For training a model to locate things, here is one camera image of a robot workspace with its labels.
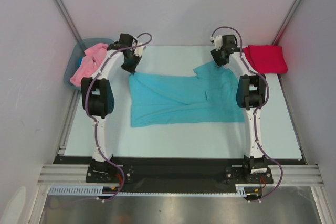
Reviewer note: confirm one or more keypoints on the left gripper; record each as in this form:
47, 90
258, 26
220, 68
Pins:
132, 69

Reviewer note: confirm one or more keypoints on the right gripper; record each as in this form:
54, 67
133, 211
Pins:
218, 57

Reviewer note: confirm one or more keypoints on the turquoise t shirt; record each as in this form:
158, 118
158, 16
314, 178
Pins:
207, 96

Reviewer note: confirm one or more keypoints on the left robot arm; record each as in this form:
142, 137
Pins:
96, 91

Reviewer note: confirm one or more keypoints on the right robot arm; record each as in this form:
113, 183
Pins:
250, 97

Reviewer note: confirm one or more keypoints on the pink t shirt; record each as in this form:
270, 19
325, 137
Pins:
94, 57

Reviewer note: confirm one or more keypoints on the folded red t shirt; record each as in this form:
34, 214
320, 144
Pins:
266, 58

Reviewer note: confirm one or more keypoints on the blue plastic basket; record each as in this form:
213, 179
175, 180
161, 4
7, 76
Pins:
78, 53

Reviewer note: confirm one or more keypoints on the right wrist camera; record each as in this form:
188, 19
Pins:
217, 41

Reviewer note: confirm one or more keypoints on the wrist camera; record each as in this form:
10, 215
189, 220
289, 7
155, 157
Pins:
139, 49
217, 41

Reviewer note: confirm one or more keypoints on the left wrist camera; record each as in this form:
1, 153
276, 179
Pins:
139, 49

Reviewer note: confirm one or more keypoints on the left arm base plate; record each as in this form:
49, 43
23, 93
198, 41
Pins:
103, 172

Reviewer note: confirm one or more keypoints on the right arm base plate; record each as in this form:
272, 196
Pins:
243, 175

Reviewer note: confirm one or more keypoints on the right corner aluminium post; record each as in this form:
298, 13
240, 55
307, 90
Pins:
288, 18

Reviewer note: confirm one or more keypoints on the corner aluminium post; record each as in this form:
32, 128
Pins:
68, 19
288, 18

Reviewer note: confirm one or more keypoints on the left corner aluminium post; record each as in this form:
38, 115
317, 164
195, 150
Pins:
68, 19

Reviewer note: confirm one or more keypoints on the aluminium front rail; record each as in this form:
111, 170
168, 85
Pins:
57, 174

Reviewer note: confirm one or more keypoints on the left slotted cable duct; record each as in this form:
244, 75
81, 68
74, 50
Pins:
76, 190

